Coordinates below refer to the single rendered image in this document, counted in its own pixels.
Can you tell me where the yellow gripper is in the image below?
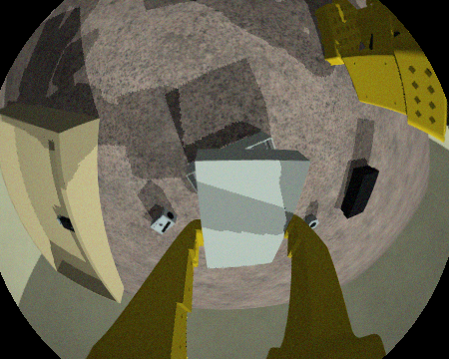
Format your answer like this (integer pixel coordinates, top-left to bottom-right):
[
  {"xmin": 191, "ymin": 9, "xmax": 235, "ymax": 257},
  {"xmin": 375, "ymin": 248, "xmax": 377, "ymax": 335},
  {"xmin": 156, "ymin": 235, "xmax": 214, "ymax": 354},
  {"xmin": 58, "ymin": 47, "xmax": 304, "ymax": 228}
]
[{"xmin": 86, "ymin": 214, "xmax": 386, "ymax": 359}]

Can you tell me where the grey hex nut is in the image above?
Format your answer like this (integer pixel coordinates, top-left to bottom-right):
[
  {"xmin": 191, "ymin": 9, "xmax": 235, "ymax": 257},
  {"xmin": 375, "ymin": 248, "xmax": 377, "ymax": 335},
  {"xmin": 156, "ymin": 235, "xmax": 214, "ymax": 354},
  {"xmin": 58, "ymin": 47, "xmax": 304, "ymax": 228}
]
[{"xmin": 305, "ymin": 215, "xmax": 319, "ymax": 228}]

